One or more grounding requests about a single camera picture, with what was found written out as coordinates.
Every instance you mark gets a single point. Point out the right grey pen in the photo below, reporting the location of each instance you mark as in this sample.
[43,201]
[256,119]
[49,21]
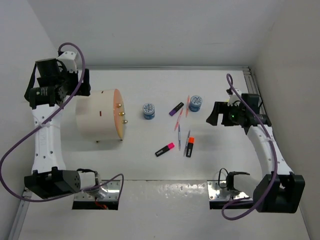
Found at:
[186,143]

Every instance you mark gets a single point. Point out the lower red pen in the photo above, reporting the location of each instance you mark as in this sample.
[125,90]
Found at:
[178,119]

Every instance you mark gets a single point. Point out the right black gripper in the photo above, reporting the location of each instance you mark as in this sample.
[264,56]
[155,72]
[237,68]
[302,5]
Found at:
[220,107]

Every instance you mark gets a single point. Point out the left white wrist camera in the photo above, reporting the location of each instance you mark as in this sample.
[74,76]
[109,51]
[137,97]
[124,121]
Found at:
[68,58]

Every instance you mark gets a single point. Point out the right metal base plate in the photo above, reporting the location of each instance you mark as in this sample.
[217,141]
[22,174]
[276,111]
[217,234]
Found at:
[218,194]

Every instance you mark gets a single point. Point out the blue tape jar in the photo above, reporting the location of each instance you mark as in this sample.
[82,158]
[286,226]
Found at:
[195,103]
[148,110]

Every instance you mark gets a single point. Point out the red pen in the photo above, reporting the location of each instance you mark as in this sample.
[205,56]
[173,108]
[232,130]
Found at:
[187,106]
[178,119]

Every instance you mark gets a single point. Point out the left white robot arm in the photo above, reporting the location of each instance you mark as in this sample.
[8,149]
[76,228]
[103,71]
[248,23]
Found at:
[51,81]

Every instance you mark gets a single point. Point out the purple highlighter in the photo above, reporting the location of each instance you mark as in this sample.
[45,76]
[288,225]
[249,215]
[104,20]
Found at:
[176,109]

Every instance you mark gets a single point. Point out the left blue pen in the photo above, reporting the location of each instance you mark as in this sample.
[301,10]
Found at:
[179,137]

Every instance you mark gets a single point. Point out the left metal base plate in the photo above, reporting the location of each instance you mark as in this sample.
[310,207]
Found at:
[107,193]

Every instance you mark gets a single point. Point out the upper red pen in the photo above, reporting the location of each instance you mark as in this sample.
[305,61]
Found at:
[187,106]

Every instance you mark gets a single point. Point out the pink highlighter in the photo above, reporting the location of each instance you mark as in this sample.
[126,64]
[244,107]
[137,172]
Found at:
[165,149]

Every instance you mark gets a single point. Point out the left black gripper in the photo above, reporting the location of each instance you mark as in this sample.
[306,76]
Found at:
[84,87]

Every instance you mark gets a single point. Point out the orange highlighter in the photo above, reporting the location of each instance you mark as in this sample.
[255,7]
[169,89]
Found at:
[190,146]

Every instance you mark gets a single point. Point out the round drawer cabinet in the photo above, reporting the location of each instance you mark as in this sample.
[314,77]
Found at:
[101,116]

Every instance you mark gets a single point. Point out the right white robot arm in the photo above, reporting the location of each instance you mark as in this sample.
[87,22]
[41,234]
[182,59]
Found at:
[280,189]

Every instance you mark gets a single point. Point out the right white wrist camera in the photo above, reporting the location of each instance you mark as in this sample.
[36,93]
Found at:
[233,98]

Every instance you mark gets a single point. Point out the metal base plate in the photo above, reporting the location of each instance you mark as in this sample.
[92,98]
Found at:
[218,194]
[107,193]

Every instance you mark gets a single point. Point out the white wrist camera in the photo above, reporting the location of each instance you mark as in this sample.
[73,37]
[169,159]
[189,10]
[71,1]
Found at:
[68,58]
[233,98]

